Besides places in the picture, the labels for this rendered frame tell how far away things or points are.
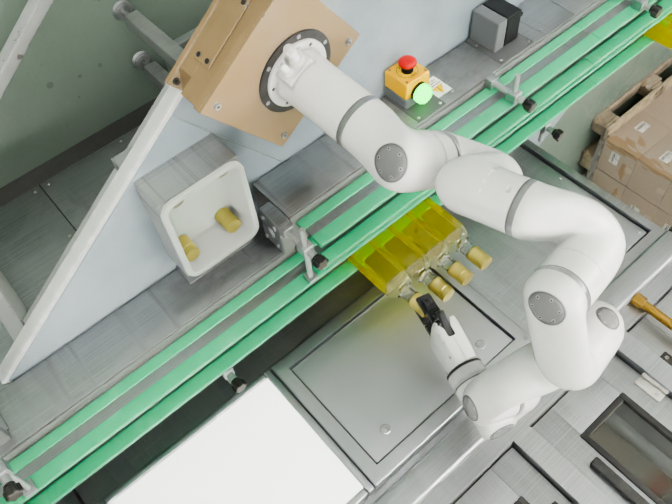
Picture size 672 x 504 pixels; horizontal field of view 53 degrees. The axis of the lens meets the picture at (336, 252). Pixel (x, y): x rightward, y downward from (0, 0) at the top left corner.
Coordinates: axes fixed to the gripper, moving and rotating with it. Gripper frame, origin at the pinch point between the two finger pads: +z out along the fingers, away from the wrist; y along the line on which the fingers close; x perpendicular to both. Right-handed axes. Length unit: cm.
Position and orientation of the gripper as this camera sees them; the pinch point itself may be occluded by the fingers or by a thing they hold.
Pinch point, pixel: (426, 309)
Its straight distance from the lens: 140.3
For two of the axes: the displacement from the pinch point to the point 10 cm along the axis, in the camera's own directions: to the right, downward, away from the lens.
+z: -4.1, -7.3, 5.5
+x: -9.1, 3.7, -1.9
